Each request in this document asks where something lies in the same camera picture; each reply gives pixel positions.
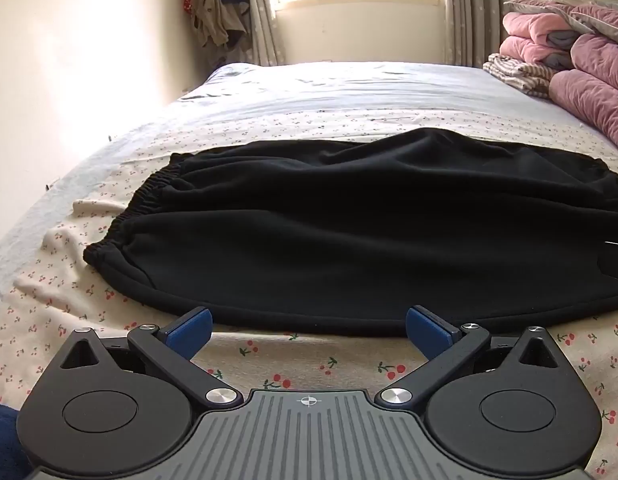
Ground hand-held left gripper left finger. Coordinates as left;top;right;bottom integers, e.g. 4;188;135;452
58;306;243;408

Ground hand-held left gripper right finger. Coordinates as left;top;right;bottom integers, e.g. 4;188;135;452
380;304;562;407

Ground black pants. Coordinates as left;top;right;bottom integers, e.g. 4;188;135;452
83;127;618;339

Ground mauve folded quilt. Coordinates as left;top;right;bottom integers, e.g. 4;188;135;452
548;2;618;157

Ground striped folded cloth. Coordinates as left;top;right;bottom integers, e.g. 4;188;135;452
483;52;557;99

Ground dark blue cloth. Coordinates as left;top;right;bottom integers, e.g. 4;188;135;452
0;402;32;480

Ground pink folded quilt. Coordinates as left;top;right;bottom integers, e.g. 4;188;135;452
499;0;582;70

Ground bed with cherry print sheet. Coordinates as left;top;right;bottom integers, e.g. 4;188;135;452
0;61;618;480

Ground grey dotted curtain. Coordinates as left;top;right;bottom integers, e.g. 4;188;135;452
433;0;510;68
240;0;286;66

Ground hanging clothes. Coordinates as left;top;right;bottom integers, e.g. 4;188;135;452
181;0;254;54

